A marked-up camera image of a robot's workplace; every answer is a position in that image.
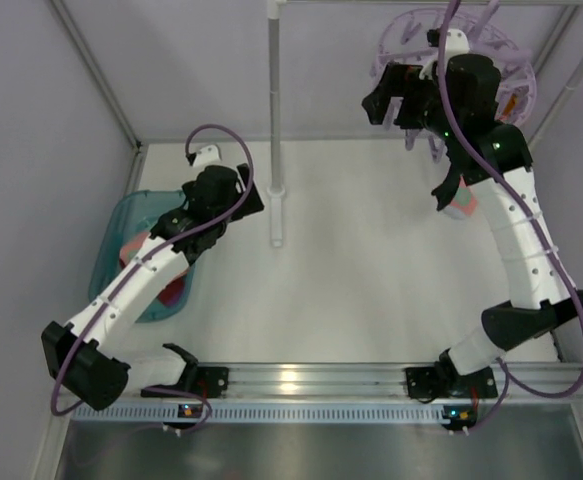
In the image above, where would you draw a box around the lilac round clip hanger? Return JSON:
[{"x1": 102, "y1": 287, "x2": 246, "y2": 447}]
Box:
[{"x1": 362, "y1": 1, "x2": 537, "y2": 160}]

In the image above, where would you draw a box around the pink patterned sock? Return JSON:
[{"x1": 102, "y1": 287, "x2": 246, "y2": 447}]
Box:
[
  {"x1": 443, "y1": 179, "x2": 478, "y2": 220},
  {"x1": 118, "y1": 231, "x2": 149, "y2": 269}
]

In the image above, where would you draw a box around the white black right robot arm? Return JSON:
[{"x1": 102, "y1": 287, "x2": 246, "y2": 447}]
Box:
[{"x1": 362, "y1": 53, "x2": 583, "y2": 401}]

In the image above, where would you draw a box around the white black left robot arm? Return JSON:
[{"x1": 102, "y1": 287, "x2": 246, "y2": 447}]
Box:
[{"x1": 41, "y1": 163, "x2": 264, "y2": 411}]

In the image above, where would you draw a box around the white grey rack pole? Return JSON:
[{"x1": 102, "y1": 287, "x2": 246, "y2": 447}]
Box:
[{"x1": 266, "y1": 1, "x2": 286, "y2": 248}]

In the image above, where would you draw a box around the teal transparent plastic bin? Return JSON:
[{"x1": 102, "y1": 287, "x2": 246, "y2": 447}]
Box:
[{"x1": 88, "y1": 190, "x2": 194, "y2": 323}]

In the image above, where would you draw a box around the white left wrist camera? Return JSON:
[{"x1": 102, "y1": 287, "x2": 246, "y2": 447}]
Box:
[{"x1": 185, "y1": 144, "x2": 222, "y2": 169}]

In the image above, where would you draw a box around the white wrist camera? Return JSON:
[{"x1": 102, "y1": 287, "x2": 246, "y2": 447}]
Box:
[
  {"x1": 419, "y1": 29, "x2": 470, "y2": 80},
  {"x1": 185, "y1": 144, "x2": 222, "y2": 169}
]

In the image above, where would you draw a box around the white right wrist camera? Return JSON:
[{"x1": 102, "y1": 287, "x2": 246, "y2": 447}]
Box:
[{"x1": 419, "y1": 29, "x2": 470, "y2": 80}]

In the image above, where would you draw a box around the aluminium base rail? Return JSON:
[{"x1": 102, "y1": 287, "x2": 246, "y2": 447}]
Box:
[{"x1": 53, "y1": 363, "x2": 583, "y2": 400}]

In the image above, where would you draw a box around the grey slotted cable duct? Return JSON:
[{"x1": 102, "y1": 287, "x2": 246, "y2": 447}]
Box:
[{"x1": 73, "y1": 402, "x2": 471, "y2": 424}]

